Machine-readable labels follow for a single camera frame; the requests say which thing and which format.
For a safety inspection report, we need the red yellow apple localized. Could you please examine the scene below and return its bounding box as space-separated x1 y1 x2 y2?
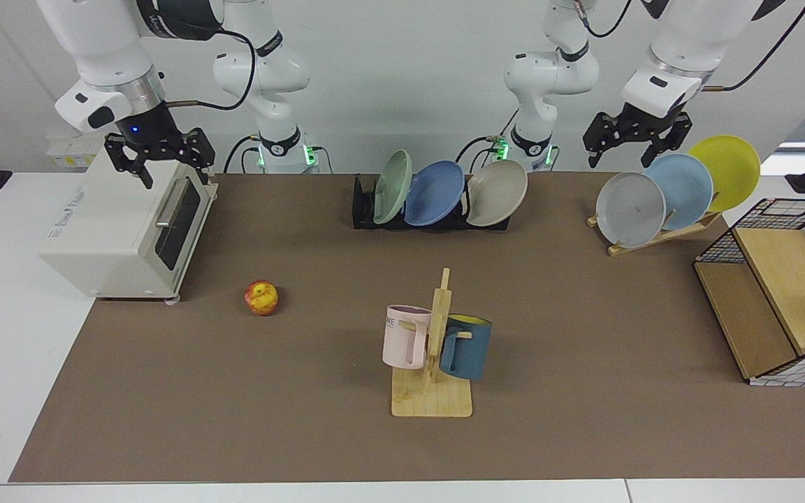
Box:
245 280 279 316

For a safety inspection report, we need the light blue plate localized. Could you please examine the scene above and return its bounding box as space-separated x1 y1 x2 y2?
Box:
644 153 714 231

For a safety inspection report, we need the grey plate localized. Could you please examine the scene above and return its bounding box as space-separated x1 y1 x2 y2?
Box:
595 172 667 249

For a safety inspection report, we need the yellow plate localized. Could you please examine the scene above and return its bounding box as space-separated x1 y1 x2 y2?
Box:
687 135 762 213

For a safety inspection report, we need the wooden plate rack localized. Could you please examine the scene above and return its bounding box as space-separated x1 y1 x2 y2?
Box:
586 210 723 257

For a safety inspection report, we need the beige plate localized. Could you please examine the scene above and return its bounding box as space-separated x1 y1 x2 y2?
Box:
465 159 529 228

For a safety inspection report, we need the black dish rack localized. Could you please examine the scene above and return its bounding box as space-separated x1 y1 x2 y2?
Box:
352 175 512 231

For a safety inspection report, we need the pale green plate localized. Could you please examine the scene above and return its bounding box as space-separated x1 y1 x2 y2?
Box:
372 150 413 226

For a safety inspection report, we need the pale toaster oven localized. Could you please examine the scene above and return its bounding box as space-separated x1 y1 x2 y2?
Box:
38 143 220 305

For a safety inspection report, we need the brown table cloth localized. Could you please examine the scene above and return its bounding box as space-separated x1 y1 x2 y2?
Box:
8 173 805 483

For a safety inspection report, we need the dark blue mug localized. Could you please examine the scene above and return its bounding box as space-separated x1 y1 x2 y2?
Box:
439 314 493 381

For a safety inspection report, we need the pink mug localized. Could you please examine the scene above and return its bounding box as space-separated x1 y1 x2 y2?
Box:
382 305 433 370

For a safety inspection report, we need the wooden cup stand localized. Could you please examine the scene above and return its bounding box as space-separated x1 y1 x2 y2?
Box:
391 268 474 418

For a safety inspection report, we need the black base cable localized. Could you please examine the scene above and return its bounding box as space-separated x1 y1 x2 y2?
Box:
224 136 263 174
454 133 509 174

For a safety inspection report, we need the wire basket with wooden floor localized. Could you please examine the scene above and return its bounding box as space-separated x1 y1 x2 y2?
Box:
693 198 805 387

